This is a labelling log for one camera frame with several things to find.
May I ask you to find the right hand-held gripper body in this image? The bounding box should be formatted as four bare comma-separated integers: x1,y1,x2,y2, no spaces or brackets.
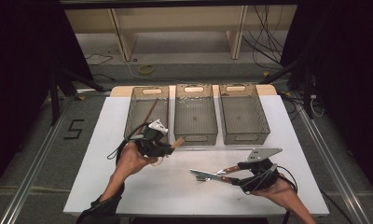
241,147,284,195

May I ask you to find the white floor cable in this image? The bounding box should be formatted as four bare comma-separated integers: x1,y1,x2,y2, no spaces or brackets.
123,59,176,84

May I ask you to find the smoky transparent plastic bin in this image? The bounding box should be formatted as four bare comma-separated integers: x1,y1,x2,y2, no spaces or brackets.
218,83,271,146
173,83,219,147
123,85,171,148

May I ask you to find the person's left hand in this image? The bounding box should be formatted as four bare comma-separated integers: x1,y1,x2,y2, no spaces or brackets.
115,143,159,182

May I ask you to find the thin black floor cable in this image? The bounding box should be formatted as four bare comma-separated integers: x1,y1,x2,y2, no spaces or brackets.
85,52,114,66

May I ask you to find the black metal stand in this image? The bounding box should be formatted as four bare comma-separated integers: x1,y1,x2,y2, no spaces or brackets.
258,55,316,119

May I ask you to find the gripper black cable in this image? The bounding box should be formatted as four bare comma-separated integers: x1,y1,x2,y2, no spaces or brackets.
276,163,299,224
106,122,151,166

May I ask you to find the black tripod stand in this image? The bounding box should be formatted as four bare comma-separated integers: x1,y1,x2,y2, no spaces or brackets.
48,66,111,126

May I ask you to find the black metal frame bar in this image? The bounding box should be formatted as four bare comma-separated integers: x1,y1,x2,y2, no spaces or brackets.
60,0,300,9

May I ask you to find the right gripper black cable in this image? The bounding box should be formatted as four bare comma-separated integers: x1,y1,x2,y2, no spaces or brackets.
276,163,299,224

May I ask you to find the beige wooden shelf unit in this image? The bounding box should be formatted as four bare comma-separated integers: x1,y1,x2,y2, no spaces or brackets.
64,4,297,62

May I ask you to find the brown wooden chopstick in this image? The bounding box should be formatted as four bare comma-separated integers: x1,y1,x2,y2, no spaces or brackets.
134,98,159,135

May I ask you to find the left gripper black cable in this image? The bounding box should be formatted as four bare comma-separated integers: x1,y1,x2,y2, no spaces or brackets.
106,122,151,166

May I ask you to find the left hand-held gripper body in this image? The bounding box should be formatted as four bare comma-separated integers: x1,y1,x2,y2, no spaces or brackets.
129,119,170,159

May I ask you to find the yellow tape roll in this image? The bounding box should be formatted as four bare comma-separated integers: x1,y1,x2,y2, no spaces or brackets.
137,63,156,76

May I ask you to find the bundle of black cables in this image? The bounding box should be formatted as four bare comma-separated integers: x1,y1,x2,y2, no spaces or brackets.
242,4,285,71

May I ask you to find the black curtain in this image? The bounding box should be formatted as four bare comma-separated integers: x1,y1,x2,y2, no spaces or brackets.
0,0,94,194
281,0,373,188

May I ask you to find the person's right hand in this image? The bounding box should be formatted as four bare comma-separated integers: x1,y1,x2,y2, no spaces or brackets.
252,173,298,205

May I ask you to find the aluminium floor rail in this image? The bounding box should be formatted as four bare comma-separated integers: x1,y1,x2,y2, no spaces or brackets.
0,96,74,224
295,92,370,224

